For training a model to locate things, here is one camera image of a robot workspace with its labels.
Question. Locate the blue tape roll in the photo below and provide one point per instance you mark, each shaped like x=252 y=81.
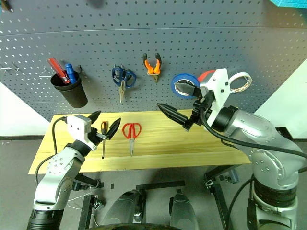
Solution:
x=173 y=83

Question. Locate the teal object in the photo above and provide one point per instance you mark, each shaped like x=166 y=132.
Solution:
x=287 y=3

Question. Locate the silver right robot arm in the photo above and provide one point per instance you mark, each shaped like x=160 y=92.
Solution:
x=263 y=143

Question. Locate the red tape roll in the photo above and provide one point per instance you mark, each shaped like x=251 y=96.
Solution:
x=204 y=75

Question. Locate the orange black needle-nose pliers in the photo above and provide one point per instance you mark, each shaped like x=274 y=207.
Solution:
x=150 y=69

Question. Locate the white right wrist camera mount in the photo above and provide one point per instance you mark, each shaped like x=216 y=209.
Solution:
x=219 y=81

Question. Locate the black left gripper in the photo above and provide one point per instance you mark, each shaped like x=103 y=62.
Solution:
x=95 y=137

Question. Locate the white tape roll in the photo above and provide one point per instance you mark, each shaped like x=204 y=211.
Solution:
x=240 y=74

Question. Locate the black plastic cup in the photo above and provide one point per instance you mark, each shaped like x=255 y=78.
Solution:
x=74 y=95

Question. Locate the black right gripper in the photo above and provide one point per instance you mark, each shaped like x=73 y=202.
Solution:
x=199 y=107

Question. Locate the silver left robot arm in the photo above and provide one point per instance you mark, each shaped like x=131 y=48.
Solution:
x=55 y=172

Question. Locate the white pegboard hook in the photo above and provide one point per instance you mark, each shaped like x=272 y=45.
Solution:
x=9 y=68

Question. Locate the red utility knife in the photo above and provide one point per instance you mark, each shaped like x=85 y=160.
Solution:
x=56 y=67

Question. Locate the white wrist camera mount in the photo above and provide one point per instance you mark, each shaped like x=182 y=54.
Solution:
x=78 y=127
x=219 y=81

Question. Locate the black pegboard hook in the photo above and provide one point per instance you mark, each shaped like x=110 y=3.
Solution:
x=80 y=68

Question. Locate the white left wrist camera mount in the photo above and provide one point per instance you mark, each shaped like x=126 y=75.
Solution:
x=78 y=127

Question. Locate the grey metal pegboard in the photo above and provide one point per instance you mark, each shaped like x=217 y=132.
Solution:
x=192 y=36

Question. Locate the dark grey rounded shape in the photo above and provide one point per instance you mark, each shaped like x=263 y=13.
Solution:
x=124 y=206
x=183 y=208

